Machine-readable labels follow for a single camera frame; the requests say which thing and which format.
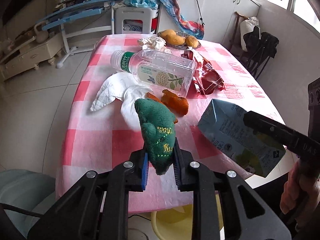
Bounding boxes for green plush toy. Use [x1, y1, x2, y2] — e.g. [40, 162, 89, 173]
[135, 99, 176, 176]

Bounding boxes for blue milk carton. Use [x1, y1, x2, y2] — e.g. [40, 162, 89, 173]
[197, 99, 286, 177]

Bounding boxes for white tissue front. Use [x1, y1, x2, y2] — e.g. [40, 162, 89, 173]
[120, 85, 152, 131]

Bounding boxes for white tissue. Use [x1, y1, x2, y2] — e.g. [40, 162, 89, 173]
[90, 72, 139, 112]
[120, 85, 152, 131]

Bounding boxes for yellow plastic trash bin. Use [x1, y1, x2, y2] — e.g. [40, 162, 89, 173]
[150, 203, 225, 240]

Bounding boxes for person's right hand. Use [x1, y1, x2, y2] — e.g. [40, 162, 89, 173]
[280, 161, 319, 229]

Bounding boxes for pink checkered tablecloth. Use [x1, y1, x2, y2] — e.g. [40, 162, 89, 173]
[56, 34, 292, 196]

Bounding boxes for dark wooden chair right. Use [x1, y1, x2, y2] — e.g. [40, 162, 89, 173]
[308, 78, 320, 141]

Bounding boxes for dark wooden folding chair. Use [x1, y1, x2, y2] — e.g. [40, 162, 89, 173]
[229, 11, 272, 79]

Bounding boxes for red snack wrapper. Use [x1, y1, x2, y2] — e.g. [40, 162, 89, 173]
[181, 47, 225, 96]

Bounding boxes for clear plastic water bottle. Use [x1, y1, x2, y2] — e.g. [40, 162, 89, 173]
[110, 49, 196, 97]

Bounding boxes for black clothes on chair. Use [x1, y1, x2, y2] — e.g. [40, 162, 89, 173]
[243, 27, 279, 62]

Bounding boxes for round brown fruit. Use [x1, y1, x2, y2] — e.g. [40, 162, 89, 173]
[185, 35, 199, 48]

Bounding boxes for crumpled tissue near fruit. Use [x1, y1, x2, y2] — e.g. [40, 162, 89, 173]
[137, 36, 171, 54]

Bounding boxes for white plastic bag on chair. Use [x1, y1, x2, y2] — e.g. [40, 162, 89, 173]
[240, 17, 260, 52]

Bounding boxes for yellow mango middle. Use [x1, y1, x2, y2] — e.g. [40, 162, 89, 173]
[166, 35, 185, 46]

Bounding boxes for yellow mango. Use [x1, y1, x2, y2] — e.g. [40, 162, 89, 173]
[166, 35, 185, 46]
[158, 29, 176, 40]

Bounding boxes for yellow mango left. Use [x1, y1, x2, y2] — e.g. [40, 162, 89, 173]
[158, 29, 176, 40]

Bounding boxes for colourful hanging bag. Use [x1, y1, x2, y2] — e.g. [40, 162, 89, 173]
[159, 0, 204, 40]

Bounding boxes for white plastic stool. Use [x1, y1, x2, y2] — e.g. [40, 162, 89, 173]
[114, 7, 159, 34]

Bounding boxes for cream tv cabinet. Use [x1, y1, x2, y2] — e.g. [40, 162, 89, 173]
[1, 33, 63, 81]

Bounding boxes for blue study desk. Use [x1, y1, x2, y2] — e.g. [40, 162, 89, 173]
[38, 0, 122, 68]

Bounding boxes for beige kettlebell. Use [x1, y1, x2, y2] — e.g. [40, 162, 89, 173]
[34, 21, 49, 44]

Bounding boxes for blue crumpled cloth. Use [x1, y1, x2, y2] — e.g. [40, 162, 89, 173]
[123, 0, 159, 10]

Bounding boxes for white wall cabinet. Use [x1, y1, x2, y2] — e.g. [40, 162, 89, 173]
[158, 0, 261, 51]

